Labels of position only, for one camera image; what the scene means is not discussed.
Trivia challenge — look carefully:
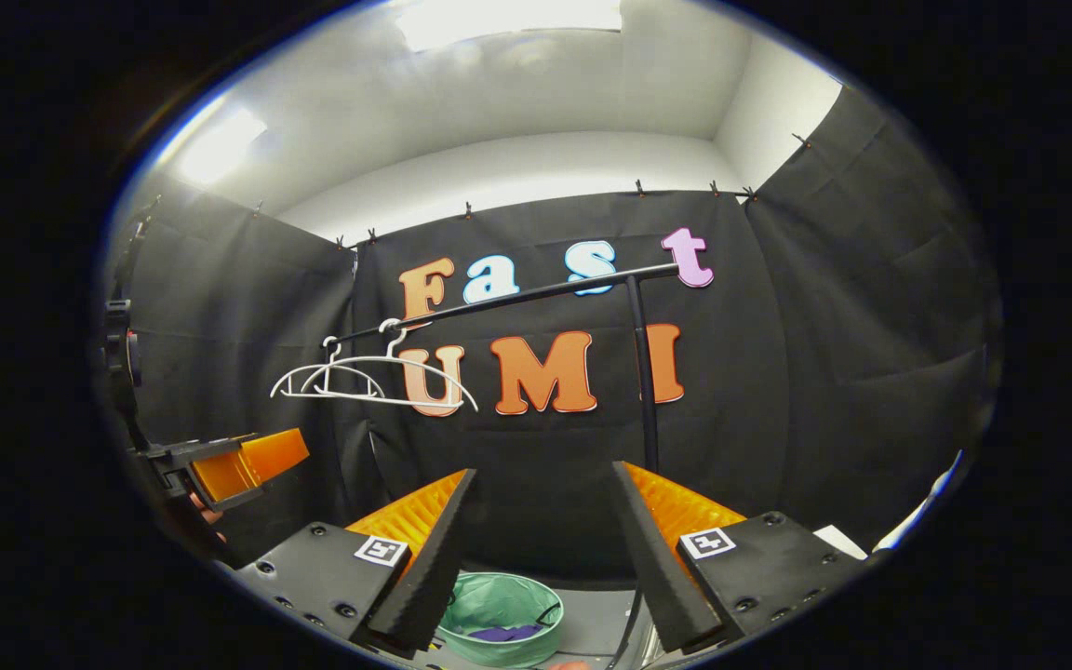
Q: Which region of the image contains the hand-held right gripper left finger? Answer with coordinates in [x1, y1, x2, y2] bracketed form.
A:
[234, 468, 479, 652]

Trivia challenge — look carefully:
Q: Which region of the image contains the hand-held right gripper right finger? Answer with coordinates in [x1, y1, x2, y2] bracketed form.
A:
[612, 461, 867, 652]

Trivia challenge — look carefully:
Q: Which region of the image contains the black backdrop cloth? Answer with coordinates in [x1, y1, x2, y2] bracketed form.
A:
[103, 84, 1002, 578]

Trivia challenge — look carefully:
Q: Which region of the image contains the green laundry hamper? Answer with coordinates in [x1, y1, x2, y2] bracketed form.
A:
[434, 570, 567, 669]

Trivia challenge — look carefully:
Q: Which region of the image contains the small ceiling light panel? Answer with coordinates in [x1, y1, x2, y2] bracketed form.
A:
[173, 107, 267, 187]

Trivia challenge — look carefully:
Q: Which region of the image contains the white plastic clothes hanger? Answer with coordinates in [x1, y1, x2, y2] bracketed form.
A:
[270, 337, 386, 403]
[308, 319, 481, 415]

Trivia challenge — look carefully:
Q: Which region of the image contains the white paper sheet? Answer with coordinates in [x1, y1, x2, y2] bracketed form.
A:
[815, 524, 870, 561]

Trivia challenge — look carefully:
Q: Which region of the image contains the black clothes rack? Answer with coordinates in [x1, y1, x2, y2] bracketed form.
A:
[324, 264, 681, 670]

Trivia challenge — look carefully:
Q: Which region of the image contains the purple ribbed shirt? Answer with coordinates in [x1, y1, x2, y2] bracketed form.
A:
[466, 623, 546, 643]

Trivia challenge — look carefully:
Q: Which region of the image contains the large ceiling light panel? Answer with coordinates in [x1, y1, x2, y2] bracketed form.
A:
[392, 0, 625, 52]

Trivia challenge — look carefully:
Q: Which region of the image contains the row of backdrop clips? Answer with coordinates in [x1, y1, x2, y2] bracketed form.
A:
[252, 135, 811, 250]

